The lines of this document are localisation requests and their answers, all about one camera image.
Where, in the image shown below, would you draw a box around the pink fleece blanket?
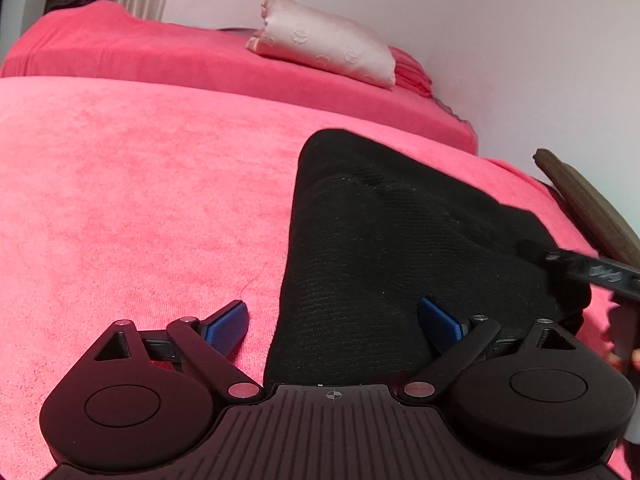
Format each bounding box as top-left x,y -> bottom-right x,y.
0,76 -> 640,480

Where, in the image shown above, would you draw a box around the pale pink pillow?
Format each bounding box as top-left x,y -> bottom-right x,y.
245,0 -> 397,91

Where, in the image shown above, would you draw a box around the bed with red cover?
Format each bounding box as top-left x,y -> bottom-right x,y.
0,0 -> 478,156

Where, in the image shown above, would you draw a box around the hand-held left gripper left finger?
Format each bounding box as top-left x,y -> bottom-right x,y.
92,300 -> 264,401

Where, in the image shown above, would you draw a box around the black pants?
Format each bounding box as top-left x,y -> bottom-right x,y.
263,129 -> 593,387

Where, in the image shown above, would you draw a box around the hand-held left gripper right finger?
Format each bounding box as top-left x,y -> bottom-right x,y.
398,297 -> 577,401

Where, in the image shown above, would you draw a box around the folded red cloth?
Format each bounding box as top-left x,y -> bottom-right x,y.
387,46 -> 434,96

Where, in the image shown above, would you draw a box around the brown wooden headboard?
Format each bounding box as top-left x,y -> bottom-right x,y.
534,148 -> 640,267

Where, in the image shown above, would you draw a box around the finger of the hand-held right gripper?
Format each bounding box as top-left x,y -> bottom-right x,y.
542,250 -> 640,302

